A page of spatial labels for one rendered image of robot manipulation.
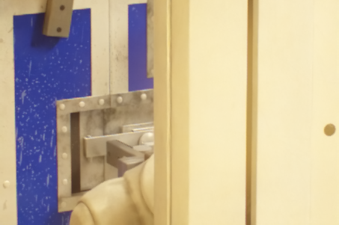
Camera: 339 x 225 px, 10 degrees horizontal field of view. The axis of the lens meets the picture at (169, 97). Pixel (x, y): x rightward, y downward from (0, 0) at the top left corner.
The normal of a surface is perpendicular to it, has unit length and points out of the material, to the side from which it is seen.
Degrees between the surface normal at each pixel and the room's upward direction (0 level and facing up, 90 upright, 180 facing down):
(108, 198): 34
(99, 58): 90
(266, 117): 90
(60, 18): 90
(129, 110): 90
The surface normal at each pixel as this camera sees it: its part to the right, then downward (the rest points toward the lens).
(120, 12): 0.47, 0.20
